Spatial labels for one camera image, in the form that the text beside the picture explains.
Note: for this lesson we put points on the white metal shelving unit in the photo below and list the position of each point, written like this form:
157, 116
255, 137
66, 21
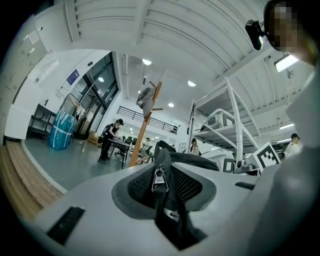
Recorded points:
217, 136

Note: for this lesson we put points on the black metal railing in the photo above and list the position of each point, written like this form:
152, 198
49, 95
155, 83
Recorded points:
160, 122

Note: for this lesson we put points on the white cabinet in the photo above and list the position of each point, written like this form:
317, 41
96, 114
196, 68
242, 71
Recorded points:
17, 122

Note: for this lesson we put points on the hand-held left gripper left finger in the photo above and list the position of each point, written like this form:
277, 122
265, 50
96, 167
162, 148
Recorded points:
100, 212

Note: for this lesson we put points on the blue wrapped bundle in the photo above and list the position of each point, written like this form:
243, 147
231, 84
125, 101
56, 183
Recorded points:
61, 130

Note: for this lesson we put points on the white device with black screen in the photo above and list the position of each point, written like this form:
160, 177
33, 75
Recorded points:
220, 116
215, 153

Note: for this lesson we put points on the black backpack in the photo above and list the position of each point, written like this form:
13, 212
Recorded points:
162, 155

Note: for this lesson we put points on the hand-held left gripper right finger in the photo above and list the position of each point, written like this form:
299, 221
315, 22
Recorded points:
225, 212

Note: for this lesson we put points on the black table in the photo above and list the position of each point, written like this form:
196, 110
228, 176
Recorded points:
117, 142

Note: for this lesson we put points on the blue wall poster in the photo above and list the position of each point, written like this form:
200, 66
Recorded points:
73, 77

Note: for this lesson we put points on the brown wooden step platform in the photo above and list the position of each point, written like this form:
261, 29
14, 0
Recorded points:
20, 180

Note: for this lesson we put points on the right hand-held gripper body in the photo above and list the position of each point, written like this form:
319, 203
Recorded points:
267, 156

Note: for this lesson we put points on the black clothes rail with hangers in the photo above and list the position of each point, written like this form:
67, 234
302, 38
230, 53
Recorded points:
71, 105

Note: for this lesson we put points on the black framed glass door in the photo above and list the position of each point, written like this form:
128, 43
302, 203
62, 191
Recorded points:
105, 87

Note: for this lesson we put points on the rectangular wall light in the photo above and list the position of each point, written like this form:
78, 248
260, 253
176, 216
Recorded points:
285, 63

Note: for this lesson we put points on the round ceiling light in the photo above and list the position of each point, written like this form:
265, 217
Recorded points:
191, 83
171, 105
146, 61

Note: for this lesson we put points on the beige drawer cabinet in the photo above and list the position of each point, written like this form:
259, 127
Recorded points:
20, 70

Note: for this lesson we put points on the grey hanging garment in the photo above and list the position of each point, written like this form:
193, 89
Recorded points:
146, 100

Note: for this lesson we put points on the black open shelf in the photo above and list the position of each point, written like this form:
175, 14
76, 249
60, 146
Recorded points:
41, 113

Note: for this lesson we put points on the black head-worn camera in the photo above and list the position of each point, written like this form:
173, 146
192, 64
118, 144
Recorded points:
255, 35

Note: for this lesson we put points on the cardboard box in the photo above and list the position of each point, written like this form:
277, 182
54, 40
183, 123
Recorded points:
93, 137

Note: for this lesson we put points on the wooden coat stand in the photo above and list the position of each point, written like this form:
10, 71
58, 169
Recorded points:
143, 130

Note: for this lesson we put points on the person's head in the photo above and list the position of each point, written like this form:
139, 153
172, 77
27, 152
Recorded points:
287, 32

